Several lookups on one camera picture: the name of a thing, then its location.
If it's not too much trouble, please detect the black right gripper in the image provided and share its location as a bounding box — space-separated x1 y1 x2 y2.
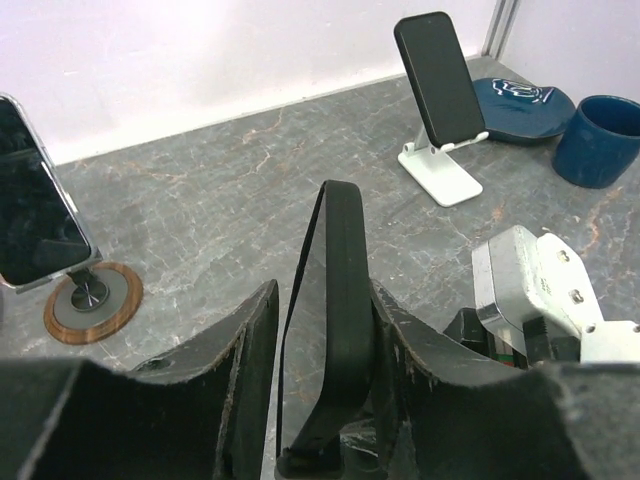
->
444 308 580 370

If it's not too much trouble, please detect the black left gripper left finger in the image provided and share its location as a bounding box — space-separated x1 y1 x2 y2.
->
1 280 279 479

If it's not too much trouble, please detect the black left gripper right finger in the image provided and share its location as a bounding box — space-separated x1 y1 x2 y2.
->
371 282 639 479

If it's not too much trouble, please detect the black phone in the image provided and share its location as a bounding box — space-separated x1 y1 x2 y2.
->
1 93 99 292
276 180 375 454
394 11 485 148

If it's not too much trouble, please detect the round wooden phone stand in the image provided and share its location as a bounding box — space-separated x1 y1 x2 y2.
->
43 262 144 345

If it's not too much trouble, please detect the white phone stand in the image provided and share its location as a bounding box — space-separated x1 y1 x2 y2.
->
398 126 489 208

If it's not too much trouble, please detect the black phone on wooden stand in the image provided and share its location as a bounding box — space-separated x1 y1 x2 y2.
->
1 93 99 292

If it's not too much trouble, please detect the black phone on white stand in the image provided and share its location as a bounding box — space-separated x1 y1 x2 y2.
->
394 11 485 148

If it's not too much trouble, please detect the dark blue ceramic mug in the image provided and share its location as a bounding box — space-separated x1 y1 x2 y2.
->
551 95 639 189

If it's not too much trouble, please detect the blue shell-shaped plate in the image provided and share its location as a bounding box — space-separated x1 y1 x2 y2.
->
473 77 576 145

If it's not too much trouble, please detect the aluminium corner frame post right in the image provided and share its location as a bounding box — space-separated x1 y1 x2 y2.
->
481 0 521 60

